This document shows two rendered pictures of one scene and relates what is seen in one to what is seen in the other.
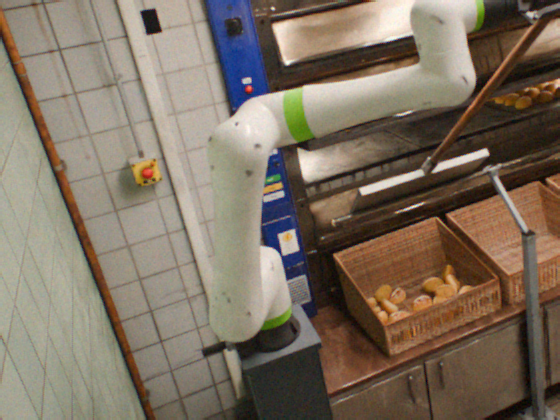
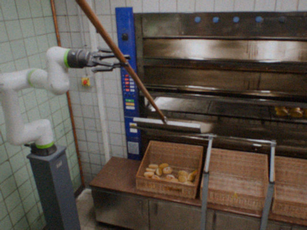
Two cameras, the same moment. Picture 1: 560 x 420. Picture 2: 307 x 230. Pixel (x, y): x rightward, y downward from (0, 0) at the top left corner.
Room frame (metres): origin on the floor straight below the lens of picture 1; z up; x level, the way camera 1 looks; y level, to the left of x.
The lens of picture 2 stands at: (0.54, -1.42, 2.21)
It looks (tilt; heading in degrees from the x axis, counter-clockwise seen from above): 24 degrees down; 38
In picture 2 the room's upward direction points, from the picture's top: 2 degrees counter-clockwise
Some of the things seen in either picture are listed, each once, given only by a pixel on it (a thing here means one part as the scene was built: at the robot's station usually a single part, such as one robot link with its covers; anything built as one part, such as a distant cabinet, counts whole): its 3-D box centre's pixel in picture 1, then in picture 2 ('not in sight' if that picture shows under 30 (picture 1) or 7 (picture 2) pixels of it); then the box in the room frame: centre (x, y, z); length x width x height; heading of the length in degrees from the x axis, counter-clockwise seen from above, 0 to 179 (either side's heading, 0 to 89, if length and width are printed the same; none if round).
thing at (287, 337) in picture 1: (251, 332); (40, 146); (1.36, 0.33, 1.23); 0.26 x 0.15 x 0.06; 107
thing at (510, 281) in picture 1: (525, 238); (234, 177); (2.51, -0.76, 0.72); 0.56 x 0.49 x 0.28; 111
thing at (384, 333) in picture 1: (414, 280); (171, 167); (2.30, -0.20, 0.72); 0.56 x 0.49 x 0.28; 111
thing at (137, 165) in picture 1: (146, 170); (87, 80); (2.20, 0.75, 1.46); 0.10 x 0.07 x 0.10; 110
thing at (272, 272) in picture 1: (259, 287); (41, 133); (1.36, 0.28, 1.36); 0.16 x 0.13 x 0.19; 167
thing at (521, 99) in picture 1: (521, 85); (299, 103); (3.36, -1.04, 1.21); 0.61 x 0.48 x 0.06; 20
